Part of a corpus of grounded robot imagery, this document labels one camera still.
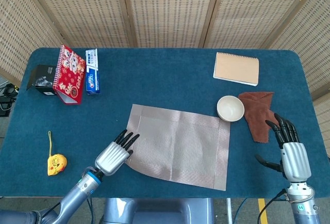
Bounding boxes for woven bamboo folding screen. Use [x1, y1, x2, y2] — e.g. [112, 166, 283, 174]
[0, 0, 330, 157]

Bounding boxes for yellow tape measure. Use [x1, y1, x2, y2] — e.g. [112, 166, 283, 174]
[47, 131, 68, 177]

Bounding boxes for blue toothpaste box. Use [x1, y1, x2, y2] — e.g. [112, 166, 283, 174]
[85, 48, 102, 96]

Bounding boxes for black cardboard box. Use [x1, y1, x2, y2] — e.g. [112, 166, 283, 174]
[26, 65, 58, 97]

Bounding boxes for blue-gray robot base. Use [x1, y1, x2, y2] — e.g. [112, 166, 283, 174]
[103, 197, 215, 224]

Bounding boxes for black floor equipment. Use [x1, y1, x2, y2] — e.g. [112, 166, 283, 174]
[0, 83, 20, 118]

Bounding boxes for cream white bowl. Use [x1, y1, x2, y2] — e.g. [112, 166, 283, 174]
[216, 95, 245, 122]

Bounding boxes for brown cloth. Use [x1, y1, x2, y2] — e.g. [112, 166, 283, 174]
[238, 91, 281, 143]

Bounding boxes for white table leg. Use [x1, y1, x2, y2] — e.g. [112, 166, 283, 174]
[226, 197, 233, 224]

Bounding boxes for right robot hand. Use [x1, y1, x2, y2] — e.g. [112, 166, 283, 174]
[255, 113, 312, 183]

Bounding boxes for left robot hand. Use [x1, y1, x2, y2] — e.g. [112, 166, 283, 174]
[94, 129, 141, 176]

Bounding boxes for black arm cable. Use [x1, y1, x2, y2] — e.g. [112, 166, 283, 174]
[257, 189, 287, 224]

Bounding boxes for red desk calendar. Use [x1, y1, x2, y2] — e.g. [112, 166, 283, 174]
[52, 44, 87, 105]

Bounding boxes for blue cable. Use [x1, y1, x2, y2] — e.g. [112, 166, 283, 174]
[233, 198, 248, 224]
[86, 198, 94, 224]

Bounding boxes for gray woven placemat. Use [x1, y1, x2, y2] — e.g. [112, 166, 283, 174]
[124, 103, 231, 191]

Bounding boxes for tan spiral notebook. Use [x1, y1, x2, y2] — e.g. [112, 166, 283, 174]
[212, 52, 260, 87]

